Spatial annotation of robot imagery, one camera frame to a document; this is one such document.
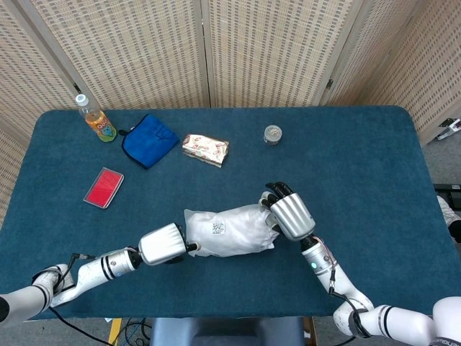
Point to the blue folded cloth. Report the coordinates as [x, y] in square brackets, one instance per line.
[149, 140]

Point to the flat red case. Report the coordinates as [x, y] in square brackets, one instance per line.
[103, 187]

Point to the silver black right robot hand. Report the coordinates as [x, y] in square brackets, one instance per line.
[291, 216]

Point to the white garment with strings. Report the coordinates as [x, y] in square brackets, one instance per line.
[248, 230]

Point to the woven folding screen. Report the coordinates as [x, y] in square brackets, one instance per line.
[144, 54]

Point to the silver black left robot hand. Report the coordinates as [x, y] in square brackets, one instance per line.
[160, 245]

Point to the orange drink bottle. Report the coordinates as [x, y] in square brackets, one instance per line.
[101, 126]

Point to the white and black shoe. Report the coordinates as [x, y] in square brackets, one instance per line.
[450, 216]

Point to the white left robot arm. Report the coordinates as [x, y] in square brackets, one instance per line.
[93, 270]

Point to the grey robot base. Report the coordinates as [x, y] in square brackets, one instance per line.
[227, 331]

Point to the black floor frame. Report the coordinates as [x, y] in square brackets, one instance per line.
[448, 187]

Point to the gold red-printed packet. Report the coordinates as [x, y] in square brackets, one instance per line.
[205, 149]

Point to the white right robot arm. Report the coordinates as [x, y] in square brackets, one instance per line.
[318, 261]

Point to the translucent plastic zip bag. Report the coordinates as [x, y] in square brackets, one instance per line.
[241, 234]

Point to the teal table cover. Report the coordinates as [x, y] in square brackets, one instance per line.
[324, 162]

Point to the white floor device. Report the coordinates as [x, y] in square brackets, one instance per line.
[452, 128]

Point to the metal screen hinge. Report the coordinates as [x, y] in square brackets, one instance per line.
[329, 84]
[77, 87]

